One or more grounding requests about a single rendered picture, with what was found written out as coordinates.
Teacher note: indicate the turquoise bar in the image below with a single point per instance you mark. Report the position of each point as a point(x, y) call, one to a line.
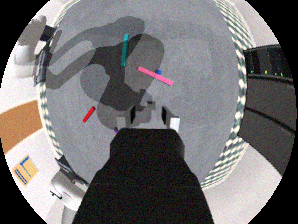
point(124, 50)

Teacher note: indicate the pink rod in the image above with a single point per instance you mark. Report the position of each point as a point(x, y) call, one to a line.
point(158, 77)

